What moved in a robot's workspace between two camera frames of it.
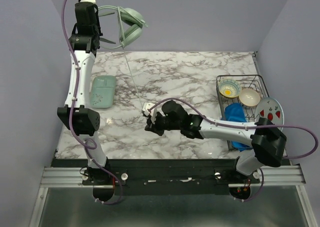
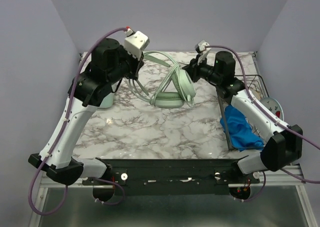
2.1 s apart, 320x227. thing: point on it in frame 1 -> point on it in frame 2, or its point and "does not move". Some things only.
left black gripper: x=99 y=33 -> x=138 y=63
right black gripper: x=155 y=123 -> x=194 y=70
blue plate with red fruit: x=270 y=108 does not move
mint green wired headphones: x=131 y=23 -> x=177 y=89
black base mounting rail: x=163 y=177 does not move
